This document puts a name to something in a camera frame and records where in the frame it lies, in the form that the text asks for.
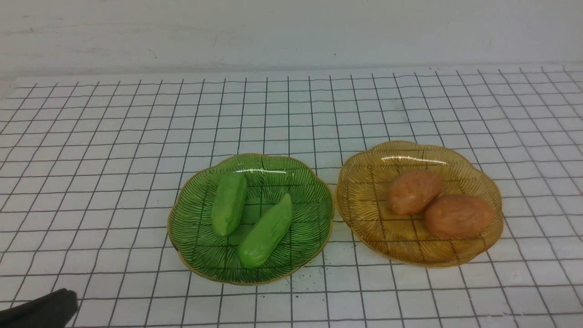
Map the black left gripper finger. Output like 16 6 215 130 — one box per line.
0 288 78 328

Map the green gourd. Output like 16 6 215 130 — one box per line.
239 193 293 269
211 172 248 237

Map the orange potato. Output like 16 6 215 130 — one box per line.
424 195 496 238
387 170 444 215

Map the green glass plate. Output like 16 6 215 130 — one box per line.
167 154 334 285

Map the amber glass plate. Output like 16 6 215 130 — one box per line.
335 140 504 267

